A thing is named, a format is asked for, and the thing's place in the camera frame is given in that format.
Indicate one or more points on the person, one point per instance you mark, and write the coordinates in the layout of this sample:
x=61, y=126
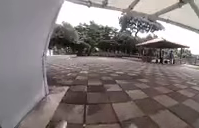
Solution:
x=171, y=56

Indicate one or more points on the pale stone kerb strip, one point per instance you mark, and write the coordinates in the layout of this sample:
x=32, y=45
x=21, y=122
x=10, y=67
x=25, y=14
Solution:
x=43, y=110

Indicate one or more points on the row of trees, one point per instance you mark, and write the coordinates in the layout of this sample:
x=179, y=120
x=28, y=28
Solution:
x=97, y=38

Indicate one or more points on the chequered brown paved plaza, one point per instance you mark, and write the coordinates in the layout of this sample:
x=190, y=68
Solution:
x=120, y=96

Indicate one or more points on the brown roofed shelter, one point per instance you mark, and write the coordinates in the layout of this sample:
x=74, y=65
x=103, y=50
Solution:
x=160, y=45

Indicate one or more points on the white canopy roof with frame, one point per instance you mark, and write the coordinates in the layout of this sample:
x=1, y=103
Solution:
x=173, y=13

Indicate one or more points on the white tent wall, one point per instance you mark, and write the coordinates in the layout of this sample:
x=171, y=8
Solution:
x=17, y=56

